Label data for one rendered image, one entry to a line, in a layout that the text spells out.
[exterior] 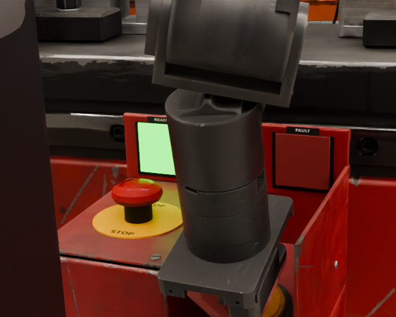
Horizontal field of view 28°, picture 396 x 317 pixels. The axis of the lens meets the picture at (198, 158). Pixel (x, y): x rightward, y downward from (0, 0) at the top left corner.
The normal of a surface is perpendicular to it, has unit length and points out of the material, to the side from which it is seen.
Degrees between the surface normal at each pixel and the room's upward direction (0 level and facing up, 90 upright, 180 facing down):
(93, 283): 90
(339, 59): 0
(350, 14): 90
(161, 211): 0
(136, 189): 3
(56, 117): 90
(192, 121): 15
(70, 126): 90
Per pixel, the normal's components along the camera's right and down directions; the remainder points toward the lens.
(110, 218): -0.04, -0.95
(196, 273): -0.11, -0.84
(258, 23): -0.05, 0.11
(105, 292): -0.37, 0.31
